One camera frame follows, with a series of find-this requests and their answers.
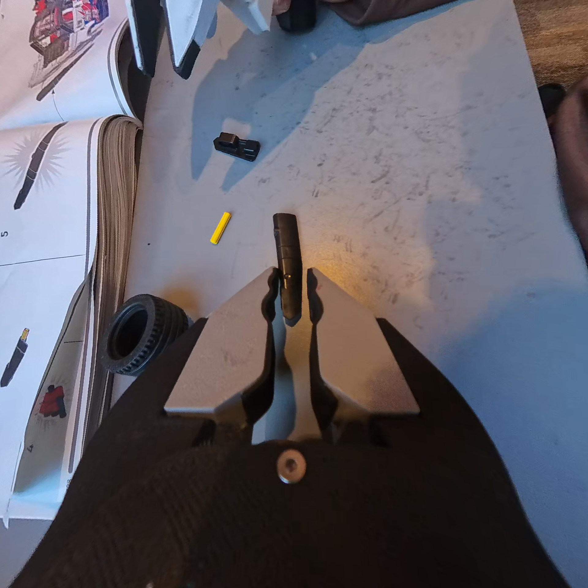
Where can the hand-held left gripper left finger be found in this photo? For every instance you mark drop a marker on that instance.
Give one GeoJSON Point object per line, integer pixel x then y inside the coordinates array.
{"type": "Point", "coordinates": [220, 363]}

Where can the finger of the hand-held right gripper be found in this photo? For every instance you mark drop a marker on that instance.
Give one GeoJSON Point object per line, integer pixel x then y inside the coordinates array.
{"type": "Point", "coordinates": [144, 32]}
{"type": "Point", "coordinates": [190, 23]}

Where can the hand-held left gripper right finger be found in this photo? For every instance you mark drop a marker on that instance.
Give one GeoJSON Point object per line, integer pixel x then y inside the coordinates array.
{"type": "Point", "coordinates": [367, 363]}

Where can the black rubber tyre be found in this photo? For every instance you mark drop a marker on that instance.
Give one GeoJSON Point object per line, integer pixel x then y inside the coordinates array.
{"type": "Point", "coordinates": [151, 330]}

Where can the black brick piece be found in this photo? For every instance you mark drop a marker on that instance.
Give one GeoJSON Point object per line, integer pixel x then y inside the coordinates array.
{"type": "Point", "coordinates": [236, 146]}
{"type": "Point", "coordinates": [291, 294]}

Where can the yellow axle piece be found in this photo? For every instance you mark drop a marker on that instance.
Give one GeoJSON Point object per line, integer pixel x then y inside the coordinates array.
{"type": "Point", "coordinates": [220, 228]}

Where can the grey desk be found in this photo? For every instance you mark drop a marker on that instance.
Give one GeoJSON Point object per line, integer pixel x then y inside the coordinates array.
{"type": "Point", "coordinates": [390, 183]}

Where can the person's right hand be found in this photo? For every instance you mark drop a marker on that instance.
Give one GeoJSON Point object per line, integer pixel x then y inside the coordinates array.
{"type": "Point", "coordinates": [281, 5]}

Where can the building instruction booklet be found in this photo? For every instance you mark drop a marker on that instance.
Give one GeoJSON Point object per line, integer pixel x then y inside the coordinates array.
{"type": "Point", "coordinates": [46, 229]}

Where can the person's brown clothing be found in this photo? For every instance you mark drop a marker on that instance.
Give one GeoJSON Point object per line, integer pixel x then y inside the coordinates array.
{"type": "Point", "coordinates": [572, 160]}

